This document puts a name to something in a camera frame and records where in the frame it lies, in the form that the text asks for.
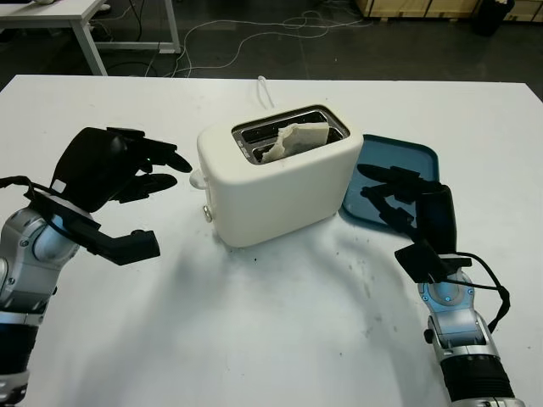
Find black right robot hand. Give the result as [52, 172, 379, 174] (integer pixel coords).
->
[355, 164, 459, 258]

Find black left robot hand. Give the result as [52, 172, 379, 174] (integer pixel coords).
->
[49, 125, 193, 213]

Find blue plastic tray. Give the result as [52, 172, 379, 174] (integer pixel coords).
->
[339, 134, 440, 232]

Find cream white two-slot toaster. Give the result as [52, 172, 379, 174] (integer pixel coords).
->
[196, 103, 364, 249]

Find slice of white bread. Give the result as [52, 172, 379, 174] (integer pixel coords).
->
[259, 122, 330, 164]

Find white office desk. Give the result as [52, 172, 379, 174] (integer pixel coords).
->
[0, 0, 182, 77]

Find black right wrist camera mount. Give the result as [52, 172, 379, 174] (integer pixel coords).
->
[394, 241, 473, 285]

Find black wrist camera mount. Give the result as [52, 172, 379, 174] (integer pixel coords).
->
[394, 241, 473, 285]
[25, 181, 161, 267]

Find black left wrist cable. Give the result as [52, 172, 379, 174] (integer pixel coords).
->
[0, 174, 56, 200]

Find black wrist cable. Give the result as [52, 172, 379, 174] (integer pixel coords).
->
[0, 174, 56, 200]
[440, 253, 512, 336]

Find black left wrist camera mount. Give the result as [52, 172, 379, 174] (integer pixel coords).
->
[25, 181, 161, 267]

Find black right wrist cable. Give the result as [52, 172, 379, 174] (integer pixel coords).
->
[440, 253, 512, 336]

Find white cable on floor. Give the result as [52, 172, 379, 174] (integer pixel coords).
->
[169, 10, 370, 80]

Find white toaster power cord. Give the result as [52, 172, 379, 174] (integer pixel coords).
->
[256, 75, 276, 109]

